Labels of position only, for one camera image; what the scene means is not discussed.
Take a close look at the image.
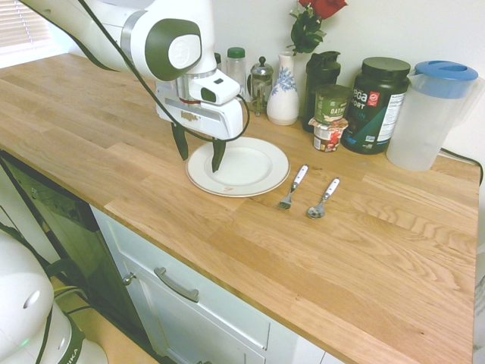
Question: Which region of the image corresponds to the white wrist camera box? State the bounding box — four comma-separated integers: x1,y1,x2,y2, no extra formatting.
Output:
188,71,242,106

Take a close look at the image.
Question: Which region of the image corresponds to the white handled metal spoon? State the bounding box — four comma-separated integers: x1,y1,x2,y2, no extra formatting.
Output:
306,177,342,221

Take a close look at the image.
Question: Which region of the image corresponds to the clear pitcher blue lid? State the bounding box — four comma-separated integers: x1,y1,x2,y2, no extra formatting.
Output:
385,59,484,173

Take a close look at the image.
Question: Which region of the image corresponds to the white kitchen cabinet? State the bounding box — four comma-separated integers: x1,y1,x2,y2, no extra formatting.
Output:
89,206,333,364

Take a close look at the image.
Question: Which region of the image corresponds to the black wall power cable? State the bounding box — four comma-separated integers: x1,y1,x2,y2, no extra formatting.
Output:
438,146,485,170

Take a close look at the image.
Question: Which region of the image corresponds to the dark dishwasher front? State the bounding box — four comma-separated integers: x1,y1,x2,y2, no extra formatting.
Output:
0,150,153,356

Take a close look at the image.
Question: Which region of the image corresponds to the clear bottle green cap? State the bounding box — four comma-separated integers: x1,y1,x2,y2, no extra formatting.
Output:
226,46,248,87

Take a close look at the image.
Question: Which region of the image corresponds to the green oatmeal cup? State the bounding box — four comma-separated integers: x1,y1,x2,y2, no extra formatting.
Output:
314,83,353,124

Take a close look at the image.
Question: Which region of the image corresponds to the white gold rimmed plate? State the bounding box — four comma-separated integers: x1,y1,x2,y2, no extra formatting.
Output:
185,136,291,199

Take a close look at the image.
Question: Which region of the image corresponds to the white blue floral vase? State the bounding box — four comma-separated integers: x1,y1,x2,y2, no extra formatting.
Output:
266,51,301,127

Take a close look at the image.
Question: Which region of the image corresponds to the black protein powder tub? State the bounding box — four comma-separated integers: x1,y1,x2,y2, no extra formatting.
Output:
340,56,412,155

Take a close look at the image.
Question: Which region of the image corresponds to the dark green shaker bottle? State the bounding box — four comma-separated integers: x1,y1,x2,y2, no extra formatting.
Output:
300,50,343,133

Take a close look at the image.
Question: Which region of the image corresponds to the glass french press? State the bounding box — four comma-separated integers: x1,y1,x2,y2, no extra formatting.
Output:
247,55,274,118

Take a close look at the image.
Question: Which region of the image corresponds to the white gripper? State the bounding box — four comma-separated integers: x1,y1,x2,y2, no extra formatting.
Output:
155,78,244,174

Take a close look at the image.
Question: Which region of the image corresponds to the white handled metal fork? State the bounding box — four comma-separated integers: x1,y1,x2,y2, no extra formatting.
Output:
276,163,310,211

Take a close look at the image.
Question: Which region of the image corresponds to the red white yogurt cup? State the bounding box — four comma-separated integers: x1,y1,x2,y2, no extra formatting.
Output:
307,116,349,153

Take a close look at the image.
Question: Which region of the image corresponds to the silver drawer handle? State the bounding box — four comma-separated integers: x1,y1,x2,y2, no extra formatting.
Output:
152,266,200,304

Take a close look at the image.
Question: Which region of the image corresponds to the white window blind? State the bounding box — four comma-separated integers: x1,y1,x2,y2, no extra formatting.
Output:
0,0,52,53

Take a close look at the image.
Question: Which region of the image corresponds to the red rose with leaves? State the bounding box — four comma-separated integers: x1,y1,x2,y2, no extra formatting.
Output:
288,0,349,58

